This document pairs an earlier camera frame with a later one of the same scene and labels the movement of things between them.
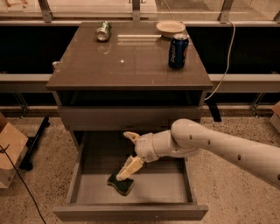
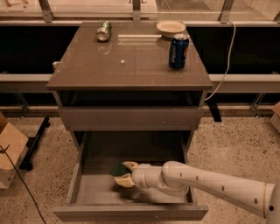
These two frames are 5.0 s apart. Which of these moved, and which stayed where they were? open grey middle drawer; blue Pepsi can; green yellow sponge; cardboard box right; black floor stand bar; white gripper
Moved: green yellow sponge; white gripper
Stayed: black floor stand bar; cardboard box right; blue Pepsi can; open grey middle drawer
